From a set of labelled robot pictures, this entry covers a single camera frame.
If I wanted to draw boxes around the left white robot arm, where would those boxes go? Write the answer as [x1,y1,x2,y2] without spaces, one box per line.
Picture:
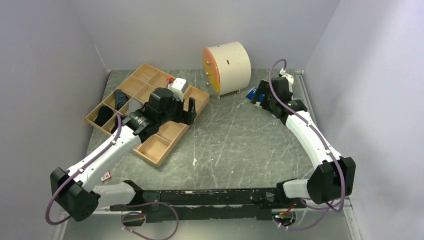
[45,87,197,225]

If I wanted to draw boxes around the small red white tag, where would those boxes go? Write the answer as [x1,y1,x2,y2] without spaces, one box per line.
[101,171,112,182]

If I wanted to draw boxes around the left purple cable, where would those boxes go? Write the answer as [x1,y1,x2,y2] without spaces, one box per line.
[44,114,180,240]

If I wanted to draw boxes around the grey rolled sock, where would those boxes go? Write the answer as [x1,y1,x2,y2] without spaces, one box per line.
[128,98,143,115]

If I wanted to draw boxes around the dark striped rolled sock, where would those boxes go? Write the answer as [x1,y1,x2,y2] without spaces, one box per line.
[113,89,129,111]

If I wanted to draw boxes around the wooden compartment tray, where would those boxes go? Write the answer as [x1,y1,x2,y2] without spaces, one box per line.
[85,63,210,167]

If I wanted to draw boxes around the cream cylindrical drawer cabinet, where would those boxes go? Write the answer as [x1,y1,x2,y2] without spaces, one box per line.
[202,41,252,100]

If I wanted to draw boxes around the blue underwear white trim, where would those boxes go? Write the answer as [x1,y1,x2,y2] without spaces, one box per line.
[246,87,265,104]

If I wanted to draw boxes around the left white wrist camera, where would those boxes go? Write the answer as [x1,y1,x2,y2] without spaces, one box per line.
[166,77,189,102]

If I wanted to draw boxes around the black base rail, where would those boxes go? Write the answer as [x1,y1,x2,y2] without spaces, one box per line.
[109,186,303,223]

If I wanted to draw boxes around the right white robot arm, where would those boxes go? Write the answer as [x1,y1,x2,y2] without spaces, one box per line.
[251,77,356,208]

